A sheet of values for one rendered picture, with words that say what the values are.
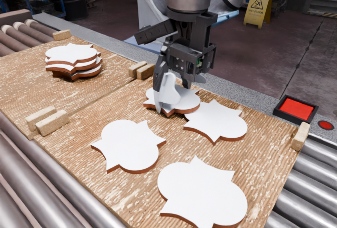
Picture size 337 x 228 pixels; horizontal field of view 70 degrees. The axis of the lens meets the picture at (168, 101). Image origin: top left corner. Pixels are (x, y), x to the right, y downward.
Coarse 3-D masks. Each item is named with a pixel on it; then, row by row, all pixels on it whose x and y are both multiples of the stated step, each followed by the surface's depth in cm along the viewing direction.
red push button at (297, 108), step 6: (288, 102) 56; (294, 102) 56; (282, 108) 54; (288, 108) 54; (294, 108) 54; (300, 108) 54; (306, 108) 54; (312, 108) 54; (294, 114) 53; (300, 114) 53; (306, 114) 53
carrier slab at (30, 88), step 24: (48, 48) 80; (96, 48) 80; (0, 72) 66; (24, 72) 66; (48, 72) 66; (120, 72) 66; (0, 96) 57; (24, 96) 57; (48, 96) 57; (72, 96) 57; (96, 96) 57; (24, 120) 50
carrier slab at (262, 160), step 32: (128, 96) 57; (64, 128) 48; (96, 128) 48; (160, 128) 48; (256, 128) 48; (288, 128) 48; (64, 160) 41; (96, 160) 41; (160, 160) 41; (224, 160) 41; (256, 160) 41; (288, 160) 41; (96, 192) 36; (128, 192) 36; (256, 192) 36; (128, 224) 33; (160, 224) 33; (256, 224) 33
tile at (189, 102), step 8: (176, 88) 57; (184, 88) 57; (152, 96) 54; (184, 96) 54; (192, 96) 53; (144, 104) 52; (152, 104) 52; (168, 104) 51; (184, 104) 51; (192, 104) 50; (168, 112) 49; (176, 112) 50; (184, 112) 50
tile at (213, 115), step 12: (204, 108) 51; (216, 108) 51; (228, 108) 51; (192, 120) 48; (204, 120) 48; (216, 120) 48; (228, 120) 48; (240, 120) 48; (204, 132) 45; (216, 132) 45; (228, 132) 45; (240, 132) 45
